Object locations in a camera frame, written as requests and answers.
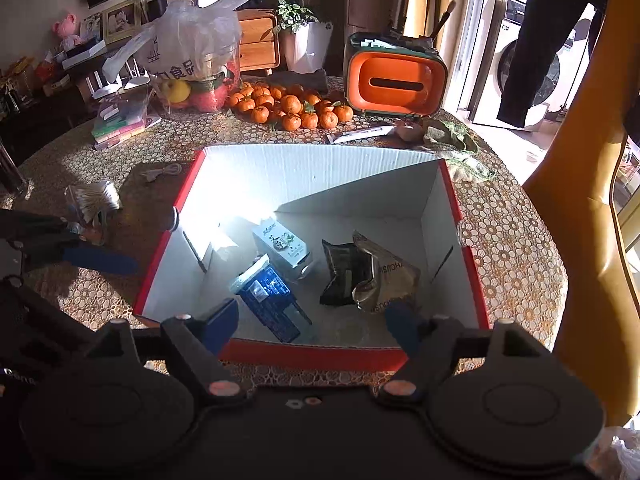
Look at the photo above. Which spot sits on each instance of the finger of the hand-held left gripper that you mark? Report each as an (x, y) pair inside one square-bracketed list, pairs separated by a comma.
[(100, 261), (35, 225)]

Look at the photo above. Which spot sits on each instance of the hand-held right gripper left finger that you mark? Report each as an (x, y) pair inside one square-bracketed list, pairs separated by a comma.
[(220, 327)]

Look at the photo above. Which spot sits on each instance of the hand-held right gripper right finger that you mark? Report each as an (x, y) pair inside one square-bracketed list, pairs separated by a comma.
[(402, 327)]

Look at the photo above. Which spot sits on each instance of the gold foil wrapper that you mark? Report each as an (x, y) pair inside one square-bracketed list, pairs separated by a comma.
[(387, 275)]

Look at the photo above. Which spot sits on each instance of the blue white packet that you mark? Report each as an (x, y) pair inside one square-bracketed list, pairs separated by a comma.
[(272, 305)]

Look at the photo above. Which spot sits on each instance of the cotton swab container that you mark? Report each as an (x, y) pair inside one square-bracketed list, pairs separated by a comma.
[(92, 200)]

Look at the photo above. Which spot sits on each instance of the dark brown snack wrapper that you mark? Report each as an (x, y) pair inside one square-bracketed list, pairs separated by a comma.
[(345, 272)]

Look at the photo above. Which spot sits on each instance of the red cardboard box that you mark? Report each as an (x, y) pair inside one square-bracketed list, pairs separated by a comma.
[(310, 357)]

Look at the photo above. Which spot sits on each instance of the white green carton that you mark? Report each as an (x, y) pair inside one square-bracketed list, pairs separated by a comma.
[(282, 247)]

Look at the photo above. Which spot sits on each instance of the round desktop with lace cloth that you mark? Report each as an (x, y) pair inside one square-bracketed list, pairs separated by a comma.
[(500, 260)]

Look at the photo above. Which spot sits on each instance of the glass bottle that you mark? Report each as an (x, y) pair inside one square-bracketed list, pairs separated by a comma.
[(12, 175)]

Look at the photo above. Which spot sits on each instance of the dark television cabinet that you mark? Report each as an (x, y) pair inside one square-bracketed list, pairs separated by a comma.
[(40, 130)]

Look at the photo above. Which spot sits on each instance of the stack of books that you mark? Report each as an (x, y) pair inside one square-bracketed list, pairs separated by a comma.
[(120, 127)]

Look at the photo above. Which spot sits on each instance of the white router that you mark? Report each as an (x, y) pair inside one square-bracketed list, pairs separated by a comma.
[(137, 82), (105, 91)]

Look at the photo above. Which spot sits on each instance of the white flat box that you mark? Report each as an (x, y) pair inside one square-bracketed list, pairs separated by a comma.
[(84, 54)]

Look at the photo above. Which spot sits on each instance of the yellow apple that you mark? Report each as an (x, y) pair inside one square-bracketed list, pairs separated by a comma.
[(175, 91)]

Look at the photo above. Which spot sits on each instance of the green mesh cloth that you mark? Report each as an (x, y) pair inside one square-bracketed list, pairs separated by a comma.
[(460, 147)]

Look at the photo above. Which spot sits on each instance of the white flat sachet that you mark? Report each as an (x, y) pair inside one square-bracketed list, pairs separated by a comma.
[(360, 134)]

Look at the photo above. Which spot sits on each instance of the red fruit bag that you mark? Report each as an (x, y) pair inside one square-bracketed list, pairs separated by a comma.
[(212, 97)]

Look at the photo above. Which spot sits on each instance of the pink plush toy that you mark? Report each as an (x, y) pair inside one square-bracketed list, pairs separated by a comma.
[(67, 27)]

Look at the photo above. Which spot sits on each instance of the small photo card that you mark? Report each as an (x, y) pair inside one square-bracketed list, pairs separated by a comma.
[(92, 26)]

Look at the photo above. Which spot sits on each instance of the yellow chair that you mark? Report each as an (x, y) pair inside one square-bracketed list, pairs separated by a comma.
[(575, 210)]

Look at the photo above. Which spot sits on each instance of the framed photo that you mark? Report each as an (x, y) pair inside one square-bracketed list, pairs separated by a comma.
[(121, 22)]

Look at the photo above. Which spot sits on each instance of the orange tissue box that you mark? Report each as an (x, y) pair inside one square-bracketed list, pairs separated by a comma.
[(395, 97)]

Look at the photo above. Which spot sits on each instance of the pile of tangerines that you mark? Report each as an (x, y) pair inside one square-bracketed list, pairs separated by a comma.
[(290, 107)]

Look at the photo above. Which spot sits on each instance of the white printed plastic bag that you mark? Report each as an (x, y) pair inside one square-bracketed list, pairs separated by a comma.
[(190, 40)]

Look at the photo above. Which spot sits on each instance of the black cylinder speaker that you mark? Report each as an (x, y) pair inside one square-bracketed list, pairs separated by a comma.
[(157, 10)]

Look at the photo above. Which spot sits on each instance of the crinkled clear plastic bag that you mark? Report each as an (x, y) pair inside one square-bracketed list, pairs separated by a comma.
[(620, 455)]

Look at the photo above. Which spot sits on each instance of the wooden bedside cabinet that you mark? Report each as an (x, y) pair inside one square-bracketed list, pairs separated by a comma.
[(257, 45)]

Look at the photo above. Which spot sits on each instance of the large window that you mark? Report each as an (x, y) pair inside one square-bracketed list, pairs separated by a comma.
[(631, 185)]

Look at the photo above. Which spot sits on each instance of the potted plant white pot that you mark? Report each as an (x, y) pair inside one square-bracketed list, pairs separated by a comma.
[(310, 50)]

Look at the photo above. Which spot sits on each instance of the black hanging jacket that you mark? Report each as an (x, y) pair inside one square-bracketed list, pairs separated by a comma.
[(631, 120)]

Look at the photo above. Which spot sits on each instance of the white washing machine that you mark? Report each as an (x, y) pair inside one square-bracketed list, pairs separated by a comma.
[(505, 20)]

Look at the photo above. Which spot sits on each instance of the black hanging trousers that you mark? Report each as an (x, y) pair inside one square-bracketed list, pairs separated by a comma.
[(545, 35)]

